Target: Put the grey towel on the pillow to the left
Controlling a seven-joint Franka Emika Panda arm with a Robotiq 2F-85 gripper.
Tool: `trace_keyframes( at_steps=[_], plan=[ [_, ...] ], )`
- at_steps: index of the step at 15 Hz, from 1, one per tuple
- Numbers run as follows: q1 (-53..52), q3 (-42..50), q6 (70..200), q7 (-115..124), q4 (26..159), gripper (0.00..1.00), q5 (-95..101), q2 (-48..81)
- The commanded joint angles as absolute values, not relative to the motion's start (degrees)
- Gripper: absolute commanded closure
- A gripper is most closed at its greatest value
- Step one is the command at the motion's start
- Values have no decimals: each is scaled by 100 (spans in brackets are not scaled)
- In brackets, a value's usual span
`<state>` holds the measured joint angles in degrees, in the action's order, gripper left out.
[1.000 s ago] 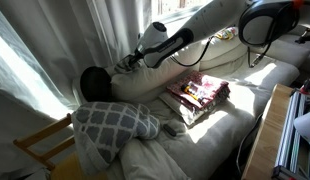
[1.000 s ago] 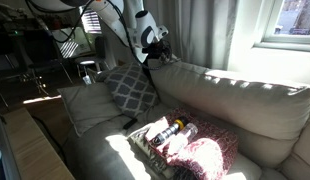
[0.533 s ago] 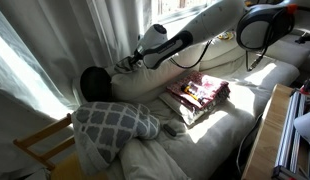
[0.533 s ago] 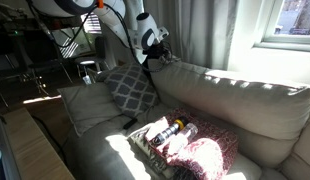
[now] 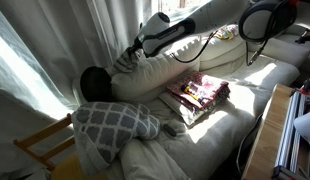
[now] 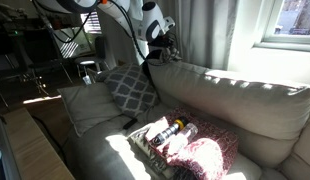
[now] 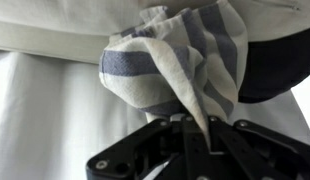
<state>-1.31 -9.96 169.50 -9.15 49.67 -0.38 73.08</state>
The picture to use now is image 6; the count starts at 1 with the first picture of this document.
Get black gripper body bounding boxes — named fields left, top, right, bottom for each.
left=147, top=33, right=178, bottom=52

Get grey striped towel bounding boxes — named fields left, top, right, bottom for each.
left=158, top=48, right=181, bottom=65

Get grey lattice patterned pillow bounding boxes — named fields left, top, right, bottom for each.
left=103, top=64, right=160, bottom=119

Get plain beige pillow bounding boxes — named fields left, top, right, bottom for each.
left=57, top=82, right=123, bottom=137

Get black white patterned pillow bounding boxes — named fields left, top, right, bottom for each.
left=127, top=126, right=183, bottom=180

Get grey curtain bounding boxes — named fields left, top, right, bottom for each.
left=94, top=0, right=240, bottom=71

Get black padded chair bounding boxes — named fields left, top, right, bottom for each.
left=74, top=35, right=111, bottom=80

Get white window blinds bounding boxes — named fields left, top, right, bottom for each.
left=79, top=11, right=103, bottom=35

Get small white bottle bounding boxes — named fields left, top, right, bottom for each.
left=82, top=75, right=93, bottom=86

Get black remote control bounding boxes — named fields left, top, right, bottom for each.
left=122, top=117, right=139, bottom=131

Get beige sofa back cushion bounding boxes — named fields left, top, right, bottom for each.
left=147, top=59, right=310, bottom=141

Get clear plastic bottle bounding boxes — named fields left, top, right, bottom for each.
left=168, top=122, right=199, bottom=152

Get beige sofa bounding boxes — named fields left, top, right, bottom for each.
left=63, top=59, right=310, bottom=180

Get light wooden table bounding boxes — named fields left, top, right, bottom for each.
left=0, top=107, right=76, bottom=180

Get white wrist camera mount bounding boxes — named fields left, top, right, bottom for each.
left=162, top=17, right=176, bottom=33

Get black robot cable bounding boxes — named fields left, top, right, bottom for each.
left=31, top=0, right=150, bottom=62

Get white window frame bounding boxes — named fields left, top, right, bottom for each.
left=254, top=0, right=310, bottom=53

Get black floor cable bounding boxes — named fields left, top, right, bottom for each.
left=31, top=114, right=68, bottom=165

